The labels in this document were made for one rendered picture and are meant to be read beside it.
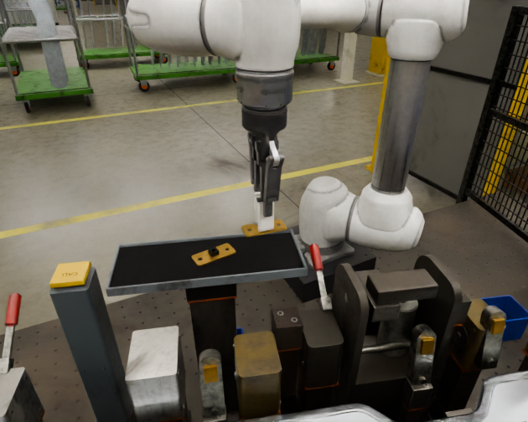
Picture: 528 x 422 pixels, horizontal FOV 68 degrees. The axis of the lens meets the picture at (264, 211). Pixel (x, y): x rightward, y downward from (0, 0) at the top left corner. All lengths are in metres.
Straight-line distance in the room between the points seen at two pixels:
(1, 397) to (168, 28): 0.64
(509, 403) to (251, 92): 0.69
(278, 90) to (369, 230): 0.73
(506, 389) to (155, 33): 0.85
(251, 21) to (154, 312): 1.01
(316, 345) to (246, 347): 0.12
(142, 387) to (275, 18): 0.58
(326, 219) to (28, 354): 0.97
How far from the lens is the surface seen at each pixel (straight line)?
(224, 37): 0.61
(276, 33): 0.59
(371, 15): 1.09
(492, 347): 0.90
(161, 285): 0.74
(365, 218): 1.23
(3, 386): 0.82
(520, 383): 0.91
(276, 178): 0.65
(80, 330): 0.88
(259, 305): 1.34
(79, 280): 0.80
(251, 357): 0.71
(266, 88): 0.61
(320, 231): 1.29
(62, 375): 1.29
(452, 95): 3.34
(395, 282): 0.71
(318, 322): 0.77
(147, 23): 0.69
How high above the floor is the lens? 1.63
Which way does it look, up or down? 31 degrees down
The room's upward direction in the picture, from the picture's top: straight up
